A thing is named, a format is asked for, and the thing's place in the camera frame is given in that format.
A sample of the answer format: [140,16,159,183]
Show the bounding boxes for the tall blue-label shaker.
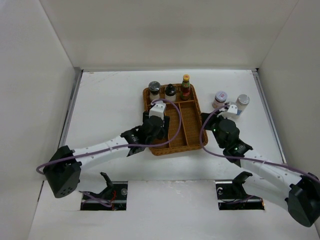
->
[234,94,250,119]

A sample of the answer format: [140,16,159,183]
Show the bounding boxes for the brown wicker divided basket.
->
[149,83,202,156]

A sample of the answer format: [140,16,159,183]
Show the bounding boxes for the red sauce bottle yellow cap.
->
[180,74,191,100]

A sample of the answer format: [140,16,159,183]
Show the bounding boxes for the left aluminium frame rail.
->
[56,67,84,151]

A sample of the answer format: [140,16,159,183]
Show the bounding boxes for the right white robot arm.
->
[201,110,320,227]

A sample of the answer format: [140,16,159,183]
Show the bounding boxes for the right aluminium frame rail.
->
[252,68,288,166]

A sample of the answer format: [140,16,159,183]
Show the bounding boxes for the right spice jar white lid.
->
[212,90,228,109]

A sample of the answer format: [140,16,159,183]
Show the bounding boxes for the aluminium frame rail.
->
[252,68,288,166]
[56,67,84,151]

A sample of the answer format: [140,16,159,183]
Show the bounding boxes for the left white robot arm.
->
[43,111,170,198]

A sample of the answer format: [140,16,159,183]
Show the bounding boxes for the black-top salt grinder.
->
[164,83,177,102]

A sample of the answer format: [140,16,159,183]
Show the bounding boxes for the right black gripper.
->
[201,109,229,149]

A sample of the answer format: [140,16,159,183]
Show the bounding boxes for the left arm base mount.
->
[80,172,129,211]

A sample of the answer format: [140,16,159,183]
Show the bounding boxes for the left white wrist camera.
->
[148,100,166,120]

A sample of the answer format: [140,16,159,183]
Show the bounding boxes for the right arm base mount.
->
[215,171,265,211]

